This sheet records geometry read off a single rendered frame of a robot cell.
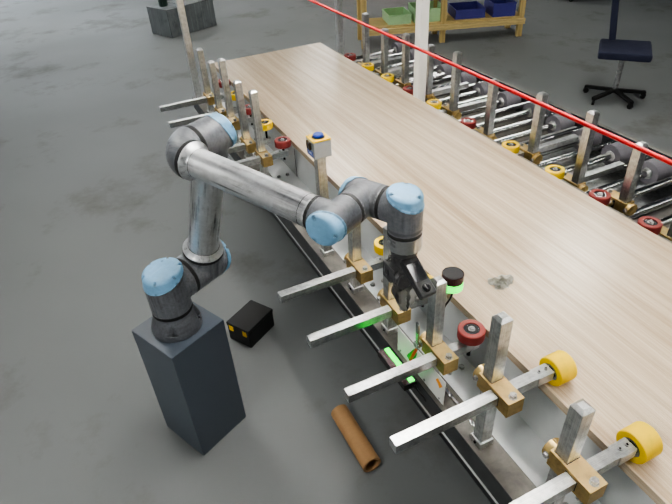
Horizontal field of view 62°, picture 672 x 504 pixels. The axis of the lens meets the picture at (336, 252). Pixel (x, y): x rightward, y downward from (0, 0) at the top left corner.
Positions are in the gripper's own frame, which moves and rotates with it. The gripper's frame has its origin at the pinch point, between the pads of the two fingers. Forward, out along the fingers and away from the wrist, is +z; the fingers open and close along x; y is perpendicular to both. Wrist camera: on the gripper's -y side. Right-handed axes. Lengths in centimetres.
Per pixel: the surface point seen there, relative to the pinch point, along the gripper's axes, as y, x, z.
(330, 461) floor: 29, 16, 101
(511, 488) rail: -43, -6, 31
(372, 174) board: 90, -39, 11
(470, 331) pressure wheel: -7.5, -17.2, 10.5
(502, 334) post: -29.7, -6.9, -12.7
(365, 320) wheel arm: 16.6, 4.4, 16.1
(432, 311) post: -3.7, -6.1, 0.7
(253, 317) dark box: 114, 18, 89
